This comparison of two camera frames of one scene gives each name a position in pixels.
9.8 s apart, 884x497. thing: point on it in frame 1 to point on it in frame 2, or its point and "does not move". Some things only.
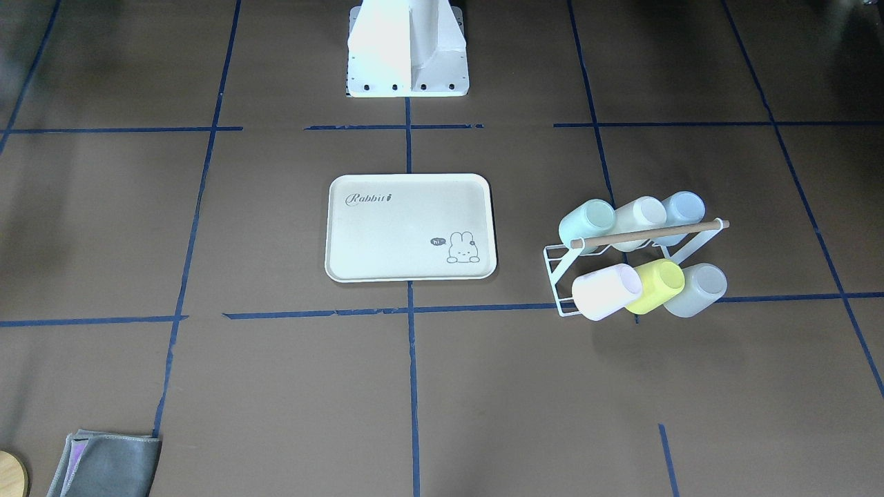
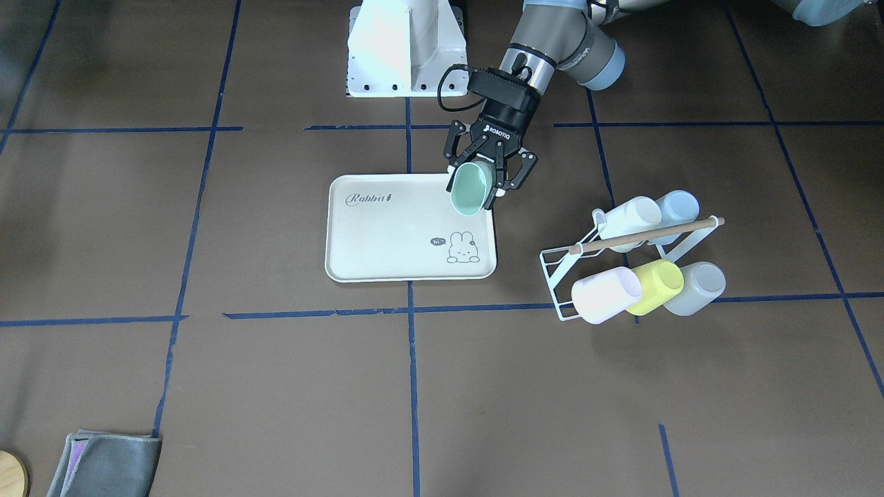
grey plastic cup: (704, 284) does not move
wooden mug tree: (14, 479) does not move
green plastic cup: (594, 218) to (473, 186)
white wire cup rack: (558, 257) does not move
